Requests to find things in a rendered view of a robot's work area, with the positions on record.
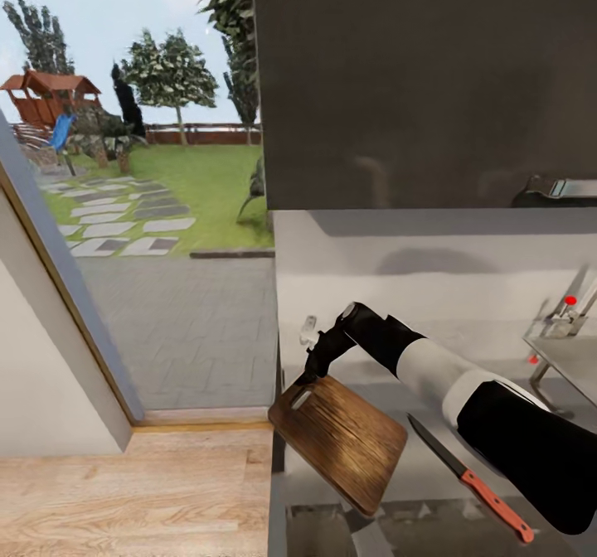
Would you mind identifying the parer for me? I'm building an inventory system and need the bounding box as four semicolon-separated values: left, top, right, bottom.
409;414;534;544

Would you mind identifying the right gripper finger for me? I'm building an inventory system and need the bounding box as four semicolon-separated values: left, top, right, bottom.
294;367;316;387

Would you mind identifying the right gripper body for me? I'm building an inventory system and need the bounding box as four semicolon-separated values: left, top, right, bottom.
305;331;343;378

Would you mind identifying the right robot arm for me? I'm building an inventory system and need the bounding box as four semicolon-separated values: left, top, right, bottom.
294;301;597;557

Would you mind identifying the cutting board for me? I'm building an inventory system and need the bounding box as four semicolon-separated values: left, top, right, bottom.
268;374;409;516

